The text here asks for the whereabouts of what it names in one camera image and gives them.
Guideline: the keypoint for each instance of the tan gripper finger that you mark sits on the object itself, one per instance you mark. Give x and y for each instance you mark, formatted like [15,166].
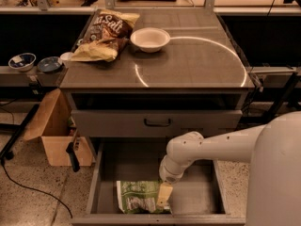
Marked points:
[164,192]

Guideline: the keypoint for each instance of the green jalapeno chip bag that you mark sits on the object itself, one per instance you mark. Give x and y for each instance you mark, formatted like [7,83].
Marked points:
[140,197]

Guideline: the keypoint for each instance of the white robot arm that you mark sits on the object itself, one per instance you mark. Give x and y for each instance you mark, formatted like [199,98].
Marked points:
[272,150]

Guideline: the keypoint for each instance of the grey open middle drawer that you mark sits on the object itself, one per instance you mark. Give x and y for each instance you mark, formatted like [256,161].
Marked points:
[198,199]

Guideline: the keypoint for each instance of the grey top drawer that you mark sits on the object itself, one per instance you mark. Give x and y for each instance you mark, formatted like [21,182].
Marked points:
[129,123]

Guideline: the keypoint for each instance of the grey drawer cabinet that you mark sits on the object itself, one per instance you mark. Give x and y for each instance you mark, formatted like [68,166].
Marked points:
[198,70]

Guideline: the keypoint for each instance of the brown sea salt chip bag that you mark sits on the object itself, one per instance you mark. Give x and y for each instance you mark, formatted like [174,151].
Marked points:
[106,36]

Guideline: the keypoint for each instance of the cardboard box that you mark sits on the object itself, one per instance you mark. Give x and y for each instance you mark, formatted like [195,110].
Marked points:
[51,124]

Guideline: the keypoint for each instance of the white paper bowl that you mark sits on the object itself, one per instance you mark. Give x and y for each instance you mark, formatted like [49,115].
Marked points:
[150,40]

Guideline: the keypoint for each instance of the small white cup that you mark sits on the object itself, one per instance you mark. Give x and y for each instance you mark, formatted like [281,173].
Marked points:
[66,58]

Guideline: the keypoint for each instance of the dark blue bowl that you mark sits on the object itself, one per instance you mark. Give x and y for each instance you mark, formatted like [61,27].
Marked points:
[51,64]

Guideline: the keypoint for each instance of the black drawer handle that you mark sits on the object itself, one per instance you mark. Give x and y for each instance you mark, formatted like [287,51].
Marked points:
[149,123]

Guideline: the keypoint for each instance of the black handled tool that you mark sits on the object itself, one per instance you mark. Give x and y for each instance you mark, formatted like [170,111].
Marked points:
[70,151]

